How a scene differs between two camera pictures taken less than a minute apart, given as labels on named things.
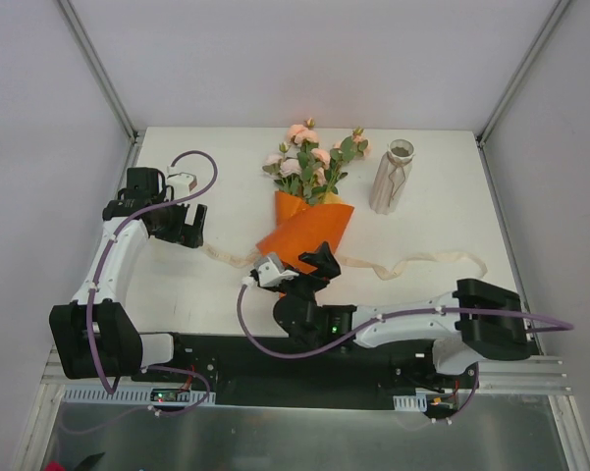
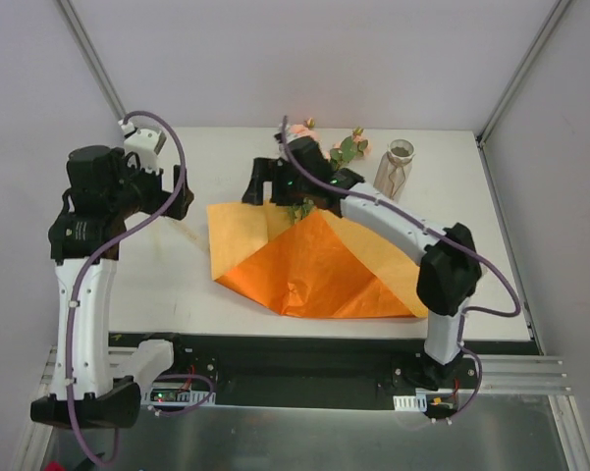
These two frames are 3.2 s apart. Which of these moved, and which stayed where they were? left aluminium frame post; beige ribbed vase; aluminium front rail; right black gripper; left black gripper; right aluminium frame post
Moved: left black gripper; right black gripper
Stayed: left aluminium frame post; beige ribbed vase; aluminium front rail; right aluminium frame post
